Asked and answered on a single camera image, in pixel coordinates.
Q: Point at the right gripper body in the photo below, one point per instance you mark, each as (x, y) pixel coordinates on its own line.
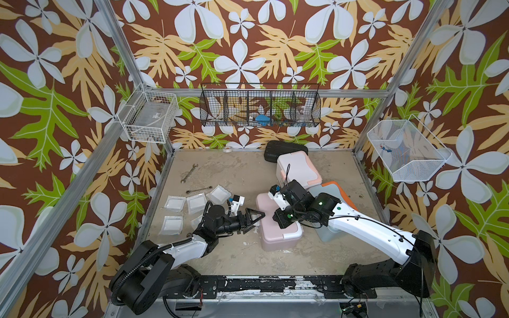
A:
(289, 214)

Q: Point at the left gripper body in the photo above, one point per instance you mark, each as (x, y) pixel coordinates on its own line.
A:
(231, 224)

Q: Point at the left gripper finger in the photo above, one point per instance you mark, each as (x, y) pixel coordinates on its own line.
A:
(253, 216)
(245, 227)

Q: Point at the pink first aid kit box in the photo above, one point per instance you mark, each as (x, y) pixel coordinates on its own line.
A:
(272, 236)

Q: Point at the white first aid kit box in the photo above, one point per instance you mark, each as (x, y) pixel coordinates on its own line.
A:
(297, 166)

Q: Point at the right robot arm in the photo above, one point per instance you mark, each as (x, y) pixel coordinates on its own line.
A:
(412, 257)

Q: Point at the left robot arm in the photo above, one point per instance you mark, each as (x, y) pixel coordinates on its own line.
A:
(161, 271)

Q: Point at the small steel wrench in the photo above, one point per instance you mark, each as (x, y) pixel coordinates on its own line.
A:
(198, 190)

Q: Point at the large steel wrench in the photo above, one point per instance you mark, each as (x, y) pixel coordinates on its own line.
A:
(185, 178)

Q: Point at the black plastic case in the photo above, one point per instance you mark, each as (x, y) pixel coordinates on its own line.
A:
(276, 148)

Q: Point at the blue object in basket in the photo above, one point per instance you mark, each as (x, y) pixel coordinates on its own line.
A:
(262, 120)

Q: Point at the white mesh basket right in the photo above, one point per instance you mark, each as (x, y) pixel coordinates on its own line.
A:
(409, 150)

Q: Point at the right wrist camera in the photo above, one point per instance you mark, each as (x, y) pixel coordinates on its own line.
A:
(278, 198)

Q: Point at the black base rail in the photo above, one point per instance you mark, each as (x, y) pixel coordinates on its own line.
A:
(212, 287)

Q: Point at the black wire basket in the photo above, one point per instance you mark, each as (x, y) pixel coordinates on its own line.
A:
(287, 104)

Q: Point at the white wire basket left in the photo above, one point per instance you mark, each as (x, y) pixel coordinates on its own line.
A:
(147, 116)

